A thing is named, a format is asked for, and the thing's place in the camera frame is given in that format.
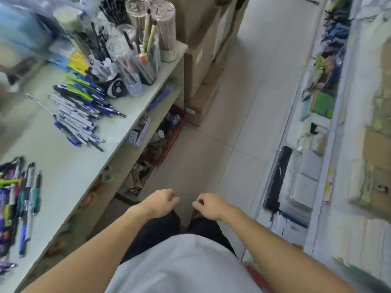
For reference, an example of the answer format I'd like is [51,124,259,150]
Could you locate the person's right hand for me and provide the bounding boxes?
[192,193,229,221]

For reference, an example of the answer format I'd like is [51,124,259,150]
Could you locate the person's left hand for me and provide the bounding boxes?
[140,189,180,219]

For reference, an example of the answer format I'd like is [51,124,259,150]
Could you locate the person's left forearm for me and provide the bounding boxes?
[21,206,150,293]

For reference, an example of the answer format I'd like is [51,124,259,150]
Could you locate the person's right forearm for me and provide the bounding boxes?
[220,206,355,293]

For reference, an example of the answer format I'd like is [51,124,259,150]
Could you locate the person's black trousers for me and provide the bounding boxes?
[121,210,238,264]

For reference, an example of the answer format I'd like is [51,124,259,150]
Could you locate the red plastic basket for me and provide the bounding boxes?
[141,105,187,166]

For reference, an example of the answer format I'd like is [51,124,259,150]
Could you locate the person's white shirt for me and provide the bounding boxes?
[105,234,263,293]

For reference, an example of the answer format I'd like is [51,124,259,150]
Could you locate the small white box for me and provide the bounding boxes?
[127,116,152,147]

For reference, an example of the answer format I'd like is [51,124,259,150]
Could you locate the black folder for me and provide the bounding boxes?
[263,146,293,212]

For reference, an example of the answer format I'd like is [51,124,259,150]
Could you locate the white shelf unit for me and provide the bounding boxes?
[0,41,188,293]

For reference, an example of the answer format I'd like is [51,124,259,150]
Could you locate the black panda pen holder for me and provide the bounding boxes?
[99,74,129,98]

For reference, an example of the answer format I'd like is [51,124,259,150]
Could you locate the pile of blue white pens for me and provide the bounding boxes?
[26,74,126,152]

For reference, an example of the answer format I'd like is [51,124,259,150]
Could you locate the clear cup of pens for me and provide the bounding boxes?
[106,24,161,97]

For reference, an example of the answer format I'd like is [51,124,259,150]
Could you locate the white display shelf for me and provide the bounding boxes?
[254,0,391,293]

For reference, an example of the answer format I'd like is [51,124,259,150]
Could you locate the stack of cardboard boxes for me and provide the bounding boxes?
[171,0,251,126]

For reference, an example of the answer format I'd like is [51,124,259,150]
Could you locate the pile of mixed colour pens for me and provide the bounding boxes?
[0,156,43,276]

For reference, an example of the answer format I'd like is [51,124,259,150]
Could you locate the green notebook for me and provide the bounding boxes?
[310,90,337,120]

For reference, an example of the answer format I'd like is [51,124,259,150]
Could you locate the yellow packet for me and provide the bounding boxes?
[68,52,90,75]

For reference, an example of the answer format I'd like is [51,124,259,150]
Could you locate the clear tube of pencils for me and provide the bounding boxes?
[151,1,177,62]
[125,0,151,44]

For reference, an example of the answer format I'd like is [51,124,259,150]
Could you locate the clear tub of black pens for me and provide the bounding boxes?
[92,0,129,43]

